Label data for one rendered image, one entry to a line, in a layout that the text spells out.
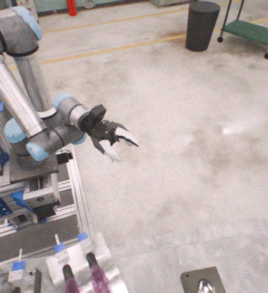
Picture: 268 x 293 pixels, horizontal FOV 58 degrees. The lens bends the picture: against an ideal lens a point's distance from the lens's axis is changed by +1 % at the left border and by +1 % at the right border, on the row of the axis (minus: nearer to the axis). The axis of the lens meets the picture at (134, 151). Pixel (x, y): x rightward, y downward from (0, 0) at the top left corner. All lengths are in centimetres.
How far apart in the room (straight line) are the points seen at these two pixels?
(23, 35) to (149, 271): 106
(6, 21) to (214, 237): 123
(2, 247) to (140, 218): 106
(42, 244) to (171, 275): 107
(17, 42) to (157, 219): 171
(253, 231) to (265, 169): 147
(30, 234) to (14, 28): 149
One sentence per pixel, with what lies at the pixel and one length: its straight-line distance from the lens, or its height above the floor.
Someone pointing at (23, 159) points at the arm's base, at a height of 110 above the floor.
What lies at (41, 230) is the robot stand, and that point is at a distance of 204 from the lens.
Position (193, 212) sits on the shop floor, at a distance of 228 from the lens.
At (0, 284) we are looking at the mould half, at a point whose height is 89.
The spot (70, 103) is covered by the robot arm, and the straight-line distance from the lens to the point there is 85.
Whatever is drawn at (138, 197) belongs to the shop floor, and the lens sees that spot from 229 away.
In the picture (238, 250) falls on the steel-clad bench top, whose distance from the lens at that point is 134.
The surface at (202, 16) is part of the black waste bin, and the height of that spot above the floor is 56.
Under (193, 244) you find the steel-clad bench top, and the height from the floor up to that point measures 80.
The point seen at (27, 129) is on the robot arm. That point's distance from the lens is 89.
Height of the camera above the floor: 198
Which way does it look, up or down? 49 degrees down
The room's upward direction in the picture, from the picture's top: straight up
